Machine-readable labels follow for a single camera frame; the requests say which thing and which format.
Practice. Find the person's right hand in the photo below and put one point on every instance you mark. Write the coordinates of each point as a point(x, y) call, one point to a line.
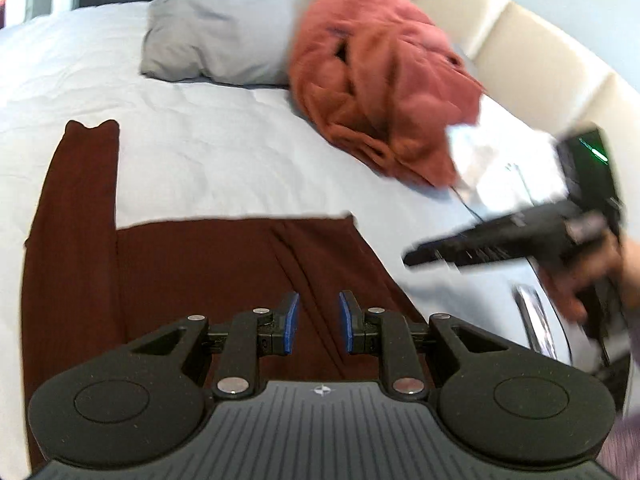
point(616, 259)

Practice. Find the white crumpled garment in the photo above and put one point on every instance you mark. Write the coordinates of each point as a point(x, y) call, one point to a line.
point(503, 164)

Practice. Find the smartphone on bed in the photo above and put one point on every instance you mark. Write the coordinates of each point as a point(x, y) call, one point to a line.
point(535, 321)

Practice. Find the orange fleece blanket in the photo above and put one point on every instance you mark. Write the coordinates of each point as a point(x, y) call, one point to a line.
point(380, 81)

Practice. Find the grey bed sheet mattress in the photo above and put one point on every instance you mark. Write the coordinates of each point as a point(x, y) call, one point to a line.
point(199, 150)

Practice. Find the dark red sweater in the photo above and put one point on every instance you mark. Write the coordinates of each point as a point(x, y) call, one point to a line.
point(89, 287)

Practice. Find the beige padded headboard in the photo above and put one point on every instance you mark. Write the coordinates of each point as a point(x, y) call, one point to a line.
point(545, 78)

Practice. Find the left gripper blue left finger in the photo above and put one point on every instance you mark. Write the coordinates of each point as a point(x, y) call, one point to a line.
point(285, 325)

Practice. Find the grey pillow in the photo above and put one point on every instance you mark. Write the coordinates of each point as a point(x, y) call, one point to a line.
point(238, 42)

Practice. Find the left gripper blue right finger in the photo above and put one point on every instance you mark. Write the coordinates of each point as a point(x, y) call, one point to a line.
point(352, 319)

